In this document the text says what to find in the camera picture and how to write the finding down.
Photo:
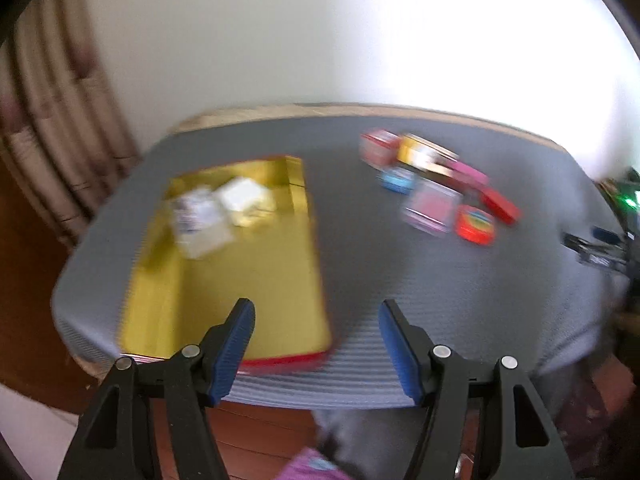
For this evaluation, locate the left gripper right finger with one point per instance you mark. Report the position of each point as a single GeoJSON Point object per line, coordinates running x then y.
{"type": "Point", "coordinates": [516, 438]}

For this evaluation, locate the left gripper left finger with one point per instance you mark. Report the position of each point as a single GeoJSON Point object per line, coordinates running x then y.
{"type": "Point", "coordinates": [115, 437]}

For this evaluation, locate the red rectangular box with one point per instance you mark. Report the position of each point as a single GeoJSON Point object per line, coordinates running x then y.
{"type": "Point", "coordinates": [500, 206]}

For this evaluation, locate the red toffee tin tray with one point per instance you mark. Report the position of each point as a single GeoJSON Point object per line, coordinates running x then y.
{"type": "Point", "coordinates": [274, 262]}

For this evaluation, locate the pink lipstick tube box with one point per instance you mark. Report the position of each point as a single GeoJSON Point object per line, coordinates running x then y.
{"type": "Point", "coordinates": [467, 176]}

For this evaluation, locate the clear case with pink cards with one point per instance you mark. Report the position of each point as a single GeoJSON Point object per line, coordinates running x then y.
{"type": "Point", "coordinates": [431, 207]}

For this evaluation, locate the small teal round case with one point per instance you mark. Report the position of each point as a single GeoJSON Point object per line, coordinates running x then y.
{"type": "Point", "coordinates": [398, 180]}

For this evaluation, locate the clear case with blue label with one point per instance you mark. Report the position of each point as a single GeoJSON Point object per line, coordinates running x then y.
{"type": "Point", "coordinates": [199, 223]}

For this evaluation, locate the white power adapter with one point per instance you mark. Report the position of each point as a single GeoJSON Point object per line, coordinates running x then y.
{"type": "Point", "coordinates": [245, 200]}

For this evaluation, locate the grey mesh mat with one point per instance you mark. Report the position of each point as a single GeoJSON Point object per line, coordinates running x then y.
{"type": "Point", "coordinates": [527, 295]}

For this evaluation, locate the gold zigzag pattern box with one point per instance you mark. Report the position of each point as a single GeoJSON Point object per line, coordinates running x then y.
{"type": "Point", "coordinates": [421, 155]}

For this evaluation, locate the red barcode box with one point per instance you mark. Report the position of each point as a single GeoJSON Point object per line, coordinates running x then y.
{"type": "Point", "coordinates": [379, 148]}

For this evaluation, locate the beige patterned curtain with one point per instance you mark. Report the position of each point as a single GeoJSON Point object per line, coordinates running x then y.
{"type": "Point", "coordinates": [63, 136]}

